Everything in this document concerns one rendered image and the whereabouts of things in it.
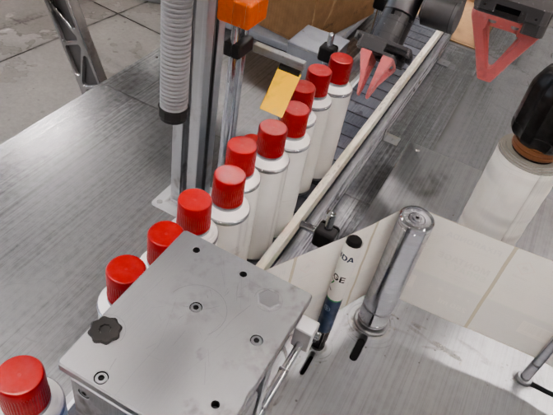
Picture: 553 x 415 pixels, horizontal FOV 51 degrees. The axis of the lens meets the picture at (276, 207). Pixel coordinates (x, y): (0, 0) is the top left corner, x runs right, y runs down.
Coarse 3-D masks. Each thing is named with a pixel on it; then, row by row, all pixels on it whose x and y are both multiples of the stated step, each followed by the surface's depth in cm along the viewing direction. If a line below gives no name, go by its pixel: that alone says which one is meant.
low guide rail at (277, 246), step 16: (416, 64) 117; (400, 80) 112; (384, 112) 106; (368, 128) 98; (352, 144) 94; (336, 176) 90; (320, 192) 84; (304, 208) 81; (288, 224) 78; (288, 240) 78; (272, 256) 74
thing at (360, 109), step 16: (416, 16) 143; (416, 32) 137; (432, 32) 138; (416, 48) 131; (432, 48) 132; (368, 80) 117; (352, 96) 111; (384, 96) 113; (352, 112) 107; (368, 112) 108; (352, 128) 103; (336, 160) 96; (272, 240) 81
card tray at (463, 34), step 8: (472, 0) 168; (464, 8) 164; (464, 16) 159; (464, 24) 156; (456, 32) 151; (464, 32) 152; (472, 32) 153; (456, 40) 147; (464, 40) 148; (472, 40) 149; (472, 48) 146
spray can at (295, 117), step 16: (288, 112) 68; (304, 112) 68; (288, 128) 69; (304, 128) 70; (288, 144) 70; (304, 144) 70; (304, 160) 72; (288, 176) 73; (288, 192) 75; (288, 208) 77
